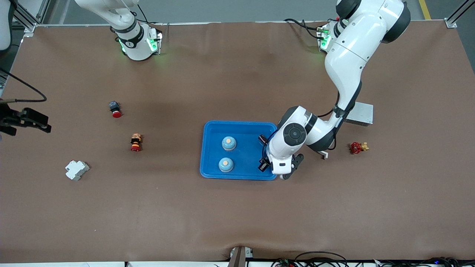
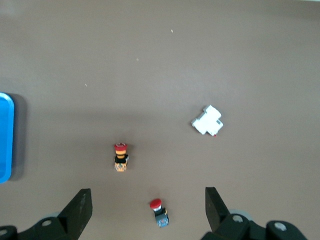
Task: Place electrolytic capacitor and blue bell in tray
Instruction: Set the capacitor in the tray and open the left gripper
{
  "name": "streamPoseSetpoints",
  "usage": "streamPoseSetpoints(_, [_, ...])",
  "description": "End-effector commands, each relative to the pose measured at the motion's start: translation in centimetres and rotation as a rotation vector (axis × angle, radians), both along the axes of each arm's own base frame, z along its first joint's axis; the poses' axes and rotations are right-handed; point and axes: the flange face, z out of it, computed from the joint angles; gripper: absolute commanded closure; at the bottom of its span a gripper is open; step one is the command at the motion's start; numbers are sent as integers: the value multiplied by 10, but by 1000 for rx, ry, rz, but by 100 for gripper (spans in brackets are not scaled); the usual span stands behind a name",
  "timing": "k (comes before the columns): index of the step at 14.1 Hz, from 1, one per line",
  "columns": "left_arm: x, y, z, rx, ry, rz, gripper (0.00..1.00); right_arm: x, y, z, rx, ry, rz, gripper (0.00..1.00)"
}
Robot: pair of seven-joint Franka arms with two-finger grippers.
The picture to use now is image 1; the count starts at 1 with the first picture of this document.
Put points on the aluminium frame post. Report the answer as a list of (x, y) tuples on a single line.
[(451, 23), (29, 29)]

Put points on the red push button dark base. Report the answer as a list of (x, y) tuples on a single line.
[(115, 110)]

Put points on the blue plastic tray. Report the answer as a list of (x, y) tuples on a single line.
[(241, 152)]

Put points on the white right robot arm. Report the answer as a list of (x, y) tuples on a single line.
[(133, 40)]

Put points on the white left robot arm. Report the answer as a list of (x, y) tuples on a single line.
[(352, 52)]

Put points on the red handwheel brass valve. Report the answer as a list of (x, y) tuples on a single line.
[(356, 148)]

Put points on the grey metal box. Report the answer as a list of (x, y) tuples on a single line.
[(362, 115)]

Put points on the red button orange striped base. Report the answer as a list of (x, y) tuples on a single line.
[(136, 144)]

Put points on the white circuit breaker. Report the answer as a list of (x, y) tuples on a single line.
[(76, 170)]

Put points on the metal mount bracket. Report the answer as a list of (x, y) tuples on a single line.
[(237, 257)]

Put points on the blue dome call bell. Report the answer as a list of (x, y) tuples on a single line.
[(229, 144), (226, 165)]

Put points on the white curved plastic arc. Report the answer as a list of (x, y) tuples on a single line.
[(324, 157)]

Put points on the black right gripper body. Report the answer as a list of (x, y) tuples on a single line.
[(11, 119)]

